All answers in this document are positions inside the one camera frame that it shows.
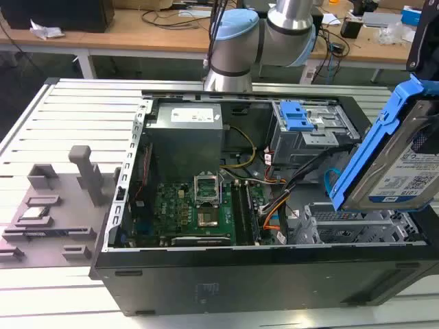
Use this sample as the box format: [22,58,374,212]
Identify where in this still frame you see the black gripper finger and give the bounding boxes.
[416,99,439,156]

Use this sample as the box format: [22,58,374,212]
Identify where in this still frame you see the hard disk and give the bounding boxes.
[328,73,439,212]

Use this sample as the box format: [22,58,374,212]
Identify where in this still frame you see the blue disk wire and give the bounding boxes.
[323,167,344,200]

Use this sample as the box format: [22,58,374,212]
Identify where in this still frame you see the metal disk bay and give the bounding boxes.
[286,201,428,245]

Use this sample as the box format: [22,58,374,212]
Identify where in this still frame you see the black RAM slot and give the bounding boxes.
[241,181,262,245]
[230,181,248,246]

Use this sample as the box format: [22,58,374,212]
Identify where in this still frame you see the blue cardboard box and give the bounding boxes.
[401,4,429,25]

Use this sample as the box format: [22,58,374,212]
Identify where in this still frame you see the clear plastic bag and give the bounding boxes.
[377,21,417,45]

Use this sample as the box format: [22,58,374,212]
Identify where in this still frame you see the grey flat box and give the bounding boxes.
[361,11,405,27]

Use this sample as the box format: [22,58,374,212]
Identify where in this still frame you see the small black device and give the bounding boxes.
[340,18,364,39]

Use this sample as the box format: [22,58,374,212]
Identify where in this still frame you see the metal optical drive cage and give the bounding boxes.
[269,101,361,168]

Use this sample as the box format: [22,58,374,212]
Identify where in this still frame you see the blue plastic drive latch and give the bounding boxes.
[278,101,316,132]

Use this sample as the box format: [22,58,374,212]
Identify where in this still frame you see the metal socket cover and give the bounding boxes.
[193,173,221,206]

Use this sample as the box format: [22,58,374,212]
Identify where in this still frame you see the CPU socket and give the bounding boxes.
[196,204,222,230]

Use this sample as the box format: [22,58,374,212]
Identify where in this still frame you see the grey power supply unit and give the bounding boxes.
[145,102,226,173]

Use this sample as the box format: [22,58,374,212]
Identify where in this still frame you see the black open PC case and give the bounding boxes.
[89,89,439,317]

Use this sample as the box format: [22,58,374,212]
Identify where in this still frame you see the black graphics card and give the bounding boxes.
[170,235,232,247]

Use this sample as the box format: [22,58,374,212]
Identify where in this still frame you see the green motherboard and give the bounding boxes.
[132,180,277,247]

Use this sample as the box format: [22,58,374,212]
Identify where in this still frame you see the wooden desk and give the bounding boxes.
[0,7,423,65]

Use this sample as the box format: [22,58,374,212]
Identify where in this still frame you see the black box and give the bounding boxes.
[0,0,116,34]

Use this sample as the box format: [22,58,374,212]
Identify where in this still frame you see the grey parts rack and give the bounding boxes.
[0,145,120,269]

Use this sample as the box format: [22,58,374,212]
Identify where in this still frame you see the crumpled white paper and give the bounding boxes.
[29,18,66,41]

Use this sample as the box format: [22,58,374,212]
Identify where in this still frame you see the RAM stick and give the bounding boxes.
[23,231,72,239]

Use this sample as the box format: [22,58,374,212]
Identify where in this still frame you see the silver CPU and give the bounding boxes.
[19,206,47,221]

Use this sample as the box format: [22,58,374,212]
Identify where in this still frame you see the black cable bundle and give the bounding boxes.
[259,146,355,216]

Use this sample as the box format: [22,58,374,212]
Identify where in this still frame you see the yellow power wires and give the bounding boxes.
[219,125,259,170]

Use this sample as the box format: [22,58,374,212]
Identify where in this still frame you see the orange data cable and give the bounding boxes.
[262,204,288,234]

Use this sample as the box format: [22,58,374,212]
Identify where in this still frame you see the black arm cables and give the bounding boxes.
[203,0,230,82]

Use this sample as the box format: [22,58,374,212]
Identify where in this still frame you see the black coiled cable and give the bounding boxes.
[141,8,209,31]

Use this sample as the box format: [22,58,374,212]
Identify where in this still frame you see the red thin wire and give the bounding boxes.
[134,143,154,207]

